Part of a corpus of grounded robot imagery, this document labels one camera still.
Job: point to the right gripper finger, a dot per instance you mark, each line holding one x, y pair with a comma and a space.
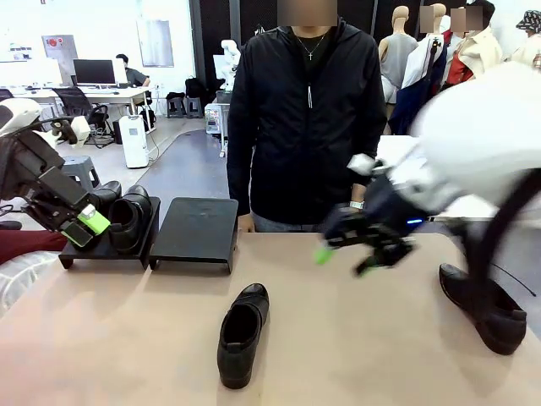
389, 254
338, 228

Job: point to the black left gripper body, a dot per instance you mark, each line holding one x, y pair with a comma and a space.
55, 199

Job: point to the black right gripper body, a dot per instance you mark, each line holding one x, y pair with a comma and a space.
389, 211

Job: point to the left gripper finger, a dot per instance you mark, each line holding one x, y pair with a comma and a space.
76, 234
95, 220

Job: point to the black leather loafer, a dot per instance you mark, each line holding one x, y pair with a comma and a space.
107, 190
131, 224

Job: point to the black leather ankle shoe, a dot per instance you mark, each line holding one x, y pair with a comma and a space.
465, 292
243, 338

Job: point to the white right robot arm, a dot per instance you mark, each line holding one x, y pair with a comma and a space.
473, 127

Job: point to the person right forearm black sleeve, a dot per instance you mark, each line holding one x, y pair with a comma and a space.
238, 190

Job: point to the black metal shoe stand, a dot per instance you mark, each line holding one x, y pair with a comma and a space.
196, 230
105, 256

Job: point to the person right hand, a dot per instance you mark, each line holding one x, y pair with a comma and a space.
247, 223

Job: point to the white wrist watch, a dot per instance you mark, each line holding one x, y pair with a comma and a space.
357, 204

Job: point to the grey plastic stool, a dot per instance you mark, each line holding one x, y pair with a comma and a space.
80, 162

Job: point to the dark red cloth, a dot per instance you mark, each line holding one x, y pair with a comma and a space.
25, 245

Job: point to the white work table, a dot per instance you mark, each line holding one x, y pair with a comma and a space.
393, 146

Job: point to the white quilted cloth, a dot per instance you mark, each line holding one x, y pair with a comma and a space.
17, 279

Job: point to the white air purifier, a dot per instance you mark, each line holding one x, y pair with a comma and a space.
134, 144

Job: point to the black computer tower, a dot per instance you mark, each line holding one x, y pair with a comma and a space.
117, 133

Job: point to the black mesh office chair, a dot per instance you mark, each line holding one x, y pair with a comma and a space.
76, 101

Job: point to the person in black jacket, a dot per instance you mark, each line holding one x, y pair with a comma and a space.
304, 127

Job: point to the white office desk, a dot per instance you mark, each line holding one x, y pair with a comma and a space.
110, 92

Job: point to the black computer monitor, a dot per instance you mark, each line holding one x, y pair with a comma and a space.
94, 71

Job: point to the small dark stool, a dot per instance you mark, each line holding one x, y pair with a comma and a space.
192, 108
176, 108

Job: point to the mannequin in white navy jacket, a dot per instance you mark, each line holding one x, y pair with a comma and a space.
416, 72

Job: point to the seated person in dark shirt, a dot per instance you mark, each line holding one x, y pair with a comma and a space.
135, 76

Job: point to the black bag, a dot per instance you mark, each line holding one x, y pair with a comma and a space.
175, 96

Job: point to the white equipment cart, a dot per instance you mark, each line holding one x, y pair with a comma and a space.
216, 122

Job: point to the mannequin in grey tank top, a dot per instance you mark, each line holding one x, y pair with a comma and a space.
397, 51

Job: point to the black tripod pole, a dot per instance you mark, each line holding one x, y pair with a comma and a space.
434, 55

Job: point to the black backpack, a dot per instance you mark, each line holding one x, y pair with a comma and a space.
193, 88

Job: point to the mannequin in cream jacket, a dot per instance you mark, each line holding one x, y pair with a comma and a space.
482, 46

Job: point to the white wall paper sheet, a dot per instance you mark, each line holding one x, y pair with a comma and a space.
20, 51

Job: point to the grey wall poster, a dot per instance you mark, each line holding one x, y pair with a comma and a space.
59, 46

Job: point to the frosted wall panel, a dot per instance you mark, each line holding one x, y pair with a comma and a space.
155, 42

